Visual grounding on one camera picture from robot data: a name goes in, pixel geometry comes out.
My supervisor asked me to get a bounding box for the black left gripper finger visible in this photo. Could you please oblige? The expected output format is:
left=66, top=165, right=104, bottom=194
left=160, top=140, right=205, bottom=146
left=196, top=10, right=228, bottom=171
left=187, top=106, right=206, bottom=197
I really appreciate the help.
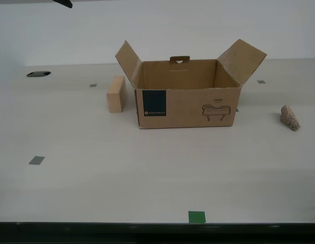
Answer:
left=51, top=0, right=73, bottom=9

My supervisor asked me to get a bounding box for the light wooden block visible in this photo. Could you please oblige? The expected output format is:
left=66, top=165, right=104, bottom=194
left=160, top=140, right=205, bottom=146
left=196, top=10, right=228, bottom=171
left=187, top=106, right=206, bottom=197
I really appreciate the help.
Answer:
left=106, top=75, right=128, bottom=113

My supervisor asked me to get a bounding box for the brown cardboard box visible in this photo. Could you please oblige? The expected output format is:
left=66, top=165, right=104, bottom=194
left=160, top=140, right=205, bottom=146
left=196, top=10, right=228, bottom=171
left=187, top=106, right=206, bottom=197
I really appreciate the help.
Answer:
left=114, top=39, right=268, bottom=130

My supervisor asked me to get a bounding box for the speckled beige rock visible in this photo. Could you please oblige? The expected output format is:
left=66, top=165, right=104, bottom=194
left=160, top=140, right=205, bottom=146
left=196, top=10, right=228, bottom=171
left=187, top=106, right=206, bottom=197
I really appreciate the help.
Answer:
left=279, top=105, right=301, bottom=132

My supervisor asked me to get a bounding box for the black table grommet hole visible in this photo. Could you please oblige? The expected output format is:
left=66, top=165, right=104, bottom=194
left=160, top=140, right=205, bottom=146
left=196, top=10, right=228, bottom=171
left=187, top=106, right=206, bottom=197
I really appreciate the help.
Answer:
left=26, top=71, right=52, bottom=78

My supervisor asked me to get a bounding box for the green tape square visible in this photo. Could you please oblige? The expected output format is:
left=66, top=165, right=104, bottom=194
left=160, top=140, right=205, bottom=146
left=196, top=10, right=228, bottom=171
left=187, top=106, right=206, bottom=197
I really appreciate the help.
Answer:
left=187, top=210, right=206, bottom=225

